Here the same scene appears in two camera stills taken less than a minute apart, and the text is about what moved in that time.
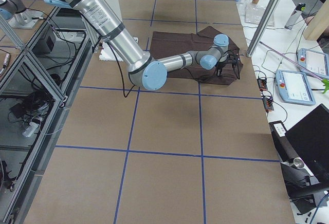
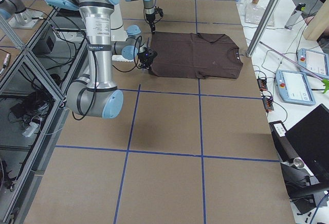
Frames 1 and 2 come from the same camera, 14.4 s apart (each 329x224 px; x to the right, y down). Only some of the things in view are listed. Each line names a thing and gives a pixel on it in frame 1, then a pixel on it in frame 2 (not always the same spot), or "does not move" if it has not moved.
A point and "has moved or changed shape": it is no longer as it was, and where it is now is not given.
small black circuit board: [262, 86] does not move
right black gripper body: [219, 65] to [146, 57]
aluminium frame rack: [35, 98] does not move
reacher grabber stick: [325, 82] does not move
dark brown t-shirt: [228, 70] has moved or changed shape
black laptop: [310, 137] does not move
